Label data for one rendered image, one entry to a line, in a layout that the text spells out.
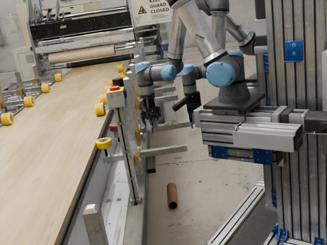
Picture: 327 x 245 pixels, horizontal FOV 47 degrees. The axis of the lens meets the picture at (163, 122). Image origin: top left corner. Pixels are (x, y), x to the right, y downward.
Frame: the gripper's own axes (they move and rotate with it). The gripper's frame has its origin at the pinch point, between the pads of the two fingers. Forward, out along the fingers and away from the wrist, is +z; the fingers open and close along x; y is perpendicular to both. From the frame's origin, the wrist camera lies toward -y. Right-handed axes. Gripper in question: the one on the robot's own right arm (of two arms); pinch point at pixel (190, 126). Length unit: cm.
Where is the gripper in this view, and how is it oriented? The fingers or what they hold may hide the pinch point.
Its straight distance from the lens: 217.4
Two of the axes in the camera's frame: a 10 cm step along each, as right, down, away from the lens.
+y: 9.9, -1.4, -0.2
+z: 1.4, 9.4, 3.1
